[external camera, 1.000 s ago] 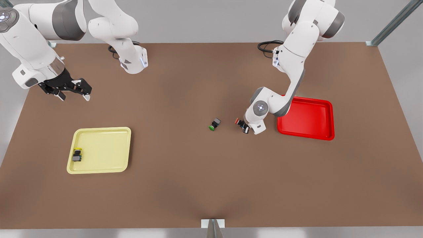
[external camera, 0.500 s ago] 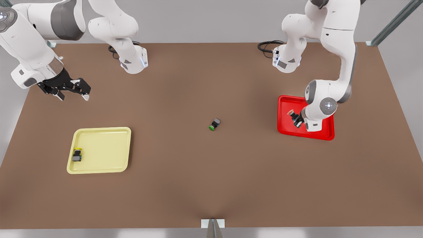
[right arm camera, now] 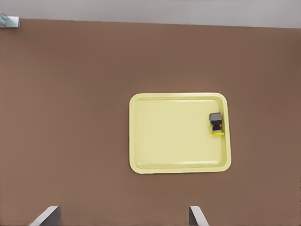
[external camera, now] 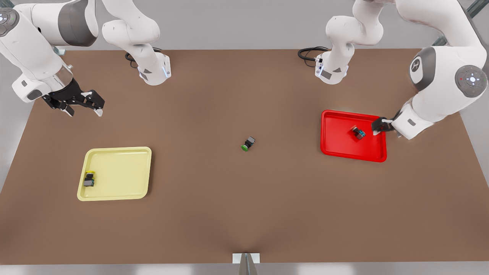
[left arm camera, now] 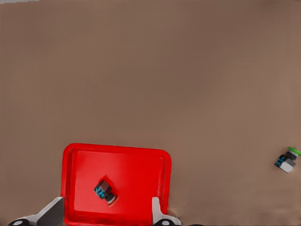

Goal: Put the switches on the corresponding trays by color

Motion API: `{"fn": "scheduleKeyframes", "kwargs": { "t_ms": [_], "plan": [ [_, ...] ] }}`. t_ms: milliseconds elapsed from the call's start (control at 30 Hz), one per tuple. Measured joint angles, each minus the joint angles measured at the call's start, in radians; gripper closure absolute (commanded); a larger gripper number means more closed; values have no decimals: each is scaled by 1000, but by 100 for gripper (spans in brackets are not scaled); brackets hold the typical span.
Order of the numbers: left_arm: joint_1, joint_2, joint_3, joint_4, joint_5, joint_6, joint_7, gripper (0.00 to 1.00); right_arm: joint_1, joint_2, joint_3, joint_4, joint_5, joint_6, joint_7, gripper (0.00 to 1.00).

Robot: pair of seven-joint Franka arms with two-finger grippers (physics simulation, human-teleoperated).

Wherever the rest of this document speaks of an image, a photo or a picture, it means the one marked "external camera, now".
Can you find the yellow push-button switch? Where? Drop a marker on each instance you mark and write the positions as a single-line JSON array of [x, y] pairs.
[[89, 179]]

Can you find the green push-button switch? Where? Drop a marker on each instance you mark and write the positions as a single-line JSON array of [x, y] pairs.
[[249, 143]]

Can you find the red push-button switch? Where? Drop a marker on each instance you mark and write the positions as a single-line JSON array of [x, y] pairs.
[[358, 133]]

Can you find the yellow tray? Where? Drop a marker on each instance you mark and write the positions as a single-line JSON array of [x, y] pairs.
[[118, 173]]

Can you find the red tray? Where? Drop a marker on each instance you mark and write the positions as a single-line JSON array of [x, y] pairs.
[[344, 141]]

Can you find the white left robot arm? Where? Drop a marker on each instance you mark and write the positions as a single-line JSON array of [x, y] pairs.
[[439, 76]]

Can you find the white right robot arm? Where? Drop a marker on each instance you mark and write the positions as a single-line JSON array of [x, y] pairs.
[[34, 57]]

